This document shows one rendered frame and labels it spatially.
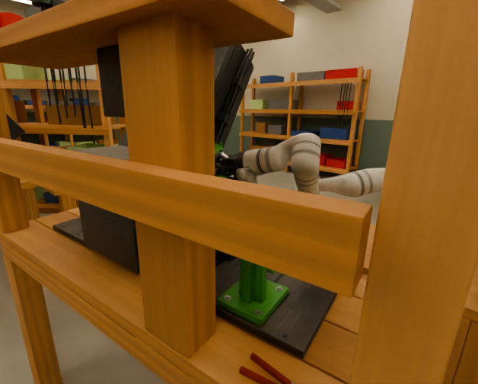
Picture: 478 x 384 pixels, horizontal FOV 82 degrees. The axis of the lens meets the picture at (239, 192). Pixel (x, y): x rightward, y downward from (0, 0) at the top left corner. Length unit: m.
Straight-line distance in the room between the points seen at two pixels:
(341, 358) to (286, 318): 0.14
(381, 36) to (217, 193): 6.36
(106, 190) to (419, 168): 0.48
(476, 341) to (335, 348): 0.61
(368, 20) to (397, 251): 6.52
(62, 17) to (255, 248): 0.51
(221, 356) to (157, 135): 0.46
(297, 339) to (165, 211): 0.41
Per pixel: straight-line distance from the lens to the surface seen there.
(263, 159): 0.74
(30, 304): 1.62
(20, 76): 3.92
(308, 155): 0.68
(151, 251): 0.59
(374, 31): 6.69
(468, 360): 1.28
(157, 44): 0.49
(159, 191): 0.44
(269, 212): 0.32
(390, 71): 6.44
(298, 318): 0.73
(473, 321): 1.20
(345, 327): 0.78
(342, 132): 6.03
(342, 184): 1.03
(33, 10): 0.98
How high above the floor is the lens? 1.37
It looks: 16 degrees down
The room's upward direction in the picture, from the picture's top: 1 degrees clockwise
